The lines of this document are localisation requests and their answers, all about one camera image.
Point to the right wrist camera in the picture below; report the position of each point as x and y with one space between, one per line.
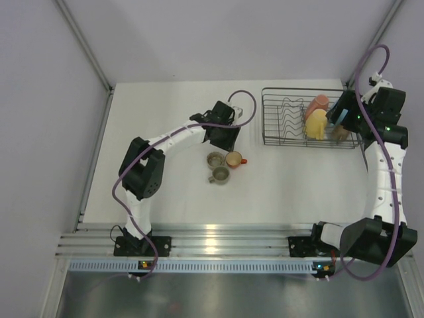
376 80

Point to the small orange cup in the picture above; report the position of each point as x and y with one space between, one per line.
234 159

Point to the fluted beige small cup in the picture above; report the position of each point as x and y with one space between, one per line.
215 159

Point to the dark brown mug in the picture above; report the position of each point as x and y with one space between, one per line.
339 134

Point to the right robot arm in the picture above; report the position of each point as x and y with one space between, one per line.
383 230

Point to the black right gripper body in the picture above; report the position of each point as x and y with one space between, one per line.
354 120

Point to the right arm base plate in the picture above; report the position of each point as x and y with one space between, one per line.
306 246

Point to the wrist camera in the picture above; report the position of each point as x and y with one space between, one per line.
238 112
376 80

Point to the grey-brown stoneware cup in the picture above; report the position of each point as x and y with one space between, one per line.
220 175

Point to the light blue ceramic mug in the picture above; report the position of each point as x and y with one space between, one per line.
341 117

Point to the grey wire dish rack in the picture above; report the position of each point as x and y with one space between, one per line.
283 110

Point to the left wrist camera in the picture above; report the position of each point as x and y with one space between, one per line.
238 112

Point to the aluminium mounting rail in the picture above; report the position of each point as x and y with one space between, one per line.
234 241

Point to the yellow ceramic mug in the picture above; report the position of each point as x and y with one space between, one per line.
315 124

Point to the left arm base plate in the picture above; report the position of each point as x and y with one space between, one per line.
132 247

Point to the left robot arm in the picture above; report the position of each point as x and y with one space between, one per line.
142 169

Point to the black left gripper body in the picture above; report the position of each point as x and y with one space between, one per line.
226 138

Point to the pink ceramic mug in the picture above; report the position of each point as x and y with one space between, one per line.
319 102

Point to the perforated cable duct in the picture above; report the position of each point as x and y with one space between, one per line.
198 266

